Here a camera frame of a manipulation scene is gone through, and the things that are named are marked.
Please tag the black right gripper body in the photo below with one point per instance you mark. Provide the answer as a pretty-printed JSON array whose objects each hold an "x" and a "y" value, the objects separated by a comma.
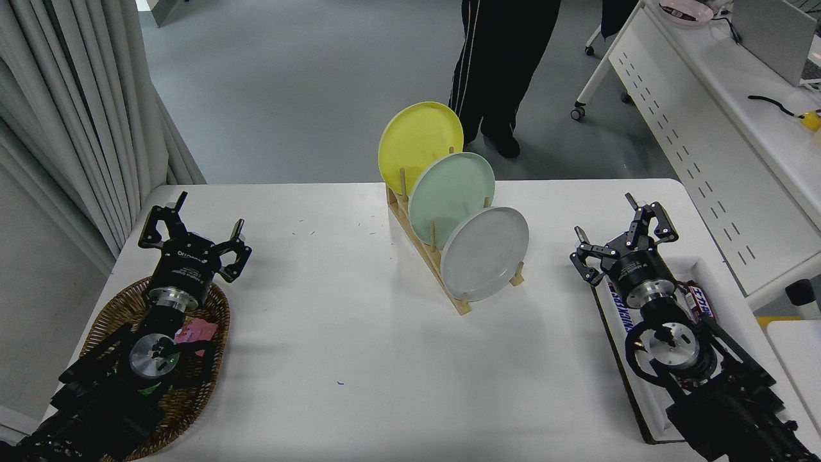
[{"x": 641, "y": 269}]

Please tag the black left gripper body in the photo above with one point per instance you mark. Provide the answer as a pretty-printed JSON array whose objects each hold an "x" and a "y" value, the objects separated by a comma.
[{"x": 185, "y": 266}]

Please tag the grey plate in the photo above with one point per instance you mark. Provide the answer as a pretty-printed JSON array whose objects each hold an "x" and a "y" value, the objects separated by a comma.
[{"x": 484, "y": 253}]

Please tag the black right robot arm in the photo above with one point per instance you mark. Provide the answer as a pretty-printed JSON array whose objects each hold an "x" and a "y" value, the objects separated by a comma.
[{"x": 725, "y": 398}]

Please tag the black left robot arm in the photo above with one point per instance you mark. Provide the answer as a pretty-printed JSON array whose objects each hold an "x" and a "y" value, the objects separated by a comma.
[{"x": 102, "y": 398}]

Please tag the wooden plate rack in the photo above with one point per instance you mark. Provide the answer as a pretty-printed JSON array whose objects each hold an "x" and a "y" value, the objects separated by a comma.
[{"x": 442, "y": 282}]

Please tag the mint green plate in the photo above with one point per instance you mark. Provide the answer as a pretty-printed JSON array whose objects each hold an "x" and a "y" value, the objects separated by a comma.
[{"x": 446, "y": 196}]

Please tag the yellow plate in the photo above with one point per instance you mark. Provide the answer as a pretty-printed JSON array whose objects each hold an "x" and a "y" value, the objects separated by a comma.
[{"x": 414, "y": 141}]

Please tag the Snickers bar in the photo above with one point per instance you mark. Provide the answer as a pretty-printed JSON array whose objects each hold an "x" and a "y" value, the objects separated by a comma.
[{"x": 619, "y": 311}]

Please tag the pink wrapper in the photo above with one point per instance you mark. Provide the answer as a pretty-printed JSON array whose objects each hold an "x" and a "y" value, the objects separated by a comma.
[{"x": 195, "y": 330}]

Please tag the dark brown snack bar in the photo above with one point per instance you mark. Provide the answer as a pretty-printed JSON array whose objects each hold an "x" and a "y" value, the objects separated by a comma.
[{"x": 700, "y": 301}]

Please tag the white perforated desk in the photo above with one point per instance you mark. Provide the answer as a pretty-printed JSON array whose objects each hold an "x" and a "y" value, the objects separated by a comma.
[{"x": 705, "y": 128}]

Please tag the brown wicker basket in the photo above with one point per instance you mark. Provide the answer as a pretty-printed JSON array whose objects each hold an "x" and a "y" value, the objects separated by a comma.
[{"x": 192, "y": 391}]

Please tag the white rectangular tray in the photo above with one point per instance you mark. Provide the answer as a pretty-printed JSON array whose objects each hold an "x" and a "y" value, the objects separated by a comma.
[{"x": 644, "y": 404}]

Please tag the grey curtain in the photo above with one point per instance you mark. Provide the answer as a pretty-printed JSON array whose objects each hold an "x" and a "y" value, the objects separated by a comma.
[{"x": 70, "y": 109}]

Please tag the black cylinder object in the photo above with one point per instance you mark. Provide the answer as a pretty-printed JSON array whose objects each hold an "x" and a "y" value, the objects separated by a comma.
[{"x": 802, "y": 298}]

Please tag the yellow round object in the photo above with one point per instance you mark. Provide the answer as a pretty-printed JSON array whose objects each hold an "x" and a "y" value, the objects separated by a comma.
[{"x": 811, "y": 120}]

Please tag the pink bowl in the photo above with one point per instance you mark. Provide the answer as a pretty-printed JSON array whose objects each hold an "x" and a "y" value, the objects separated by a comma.
[{"x": 686, "y": 11}]

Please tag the grey laptop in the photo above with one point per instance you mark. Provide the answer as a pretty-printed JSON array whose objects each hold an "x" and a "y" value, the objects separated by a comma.
[{"x": 773, "y": 35}]

